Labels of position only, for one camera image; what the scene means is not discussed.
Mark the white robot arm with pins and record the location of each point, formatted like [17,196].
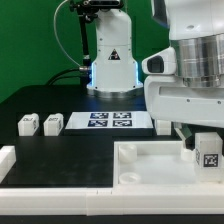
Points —
[184,83]

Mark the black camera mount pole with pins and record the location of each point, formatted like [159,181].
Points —
[87,13]

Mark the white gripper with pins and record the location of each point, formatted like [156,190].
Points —
[168,99]

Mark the marker tag sheet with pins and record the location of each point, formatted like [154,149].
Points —
[109,120]

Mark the white U-shaped fence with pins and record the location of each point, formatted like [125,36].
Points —
[202,198]

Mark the white square tabletop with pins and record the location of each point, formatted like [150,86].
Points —
[155,162]

